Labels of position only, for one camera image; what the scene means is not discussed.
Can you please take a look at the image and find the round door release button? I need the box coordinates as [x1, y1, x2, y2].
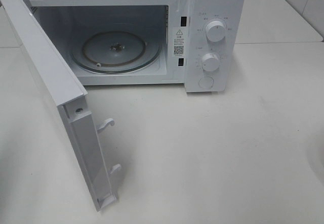
[198, 76, 214, 89]

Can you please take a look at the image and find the white microwave oven body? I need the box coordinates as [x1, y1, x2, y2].
[28, 0, 244, 93]

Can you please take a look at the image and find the white microwave door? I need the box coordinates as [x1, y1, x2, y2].
[1, 0, 121, 211]

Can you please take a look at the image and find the white dial knob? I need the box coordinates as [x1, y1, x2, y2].
[201, 53, 221, 72]
[205, 20, 226, 42]

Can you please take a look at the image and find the glass microwave turntable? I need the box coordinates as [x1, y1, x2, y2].
[71, 31, 161, 74]

